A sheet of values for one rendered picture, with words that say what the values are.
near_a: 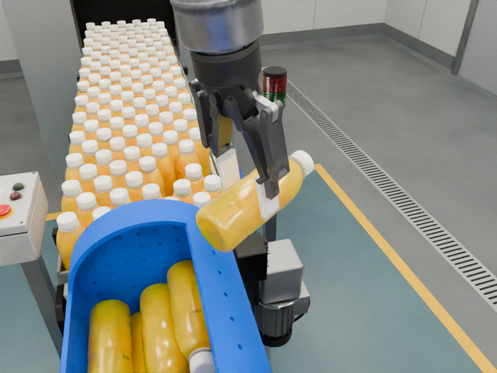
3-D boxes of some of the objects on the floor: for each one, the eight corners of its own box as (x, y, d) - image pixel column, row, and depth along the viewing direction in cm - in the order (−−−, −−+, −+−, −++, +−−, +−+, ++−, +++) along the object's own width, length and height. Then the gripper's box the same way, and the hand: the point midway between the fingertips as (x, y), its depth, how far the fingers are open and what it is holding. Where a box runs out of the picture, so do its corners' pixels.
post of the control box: (97, 451, 157) (9, 241, 99) (98, 439, 160) (12, 229, 102) (109, 448, 158) (29, 238, 100) (109, 436, 161) (31, 226, 103)
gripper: (317, 43, 43) (323, 217, 58) (192, 15, 55) (224, 165, 69) (265, 74, 39) (285, 251, 54) (143, 36, 51) (187, 190, 66)
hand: (248, 186), depth 60 cm, fingers closed on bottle, 7 cm apart
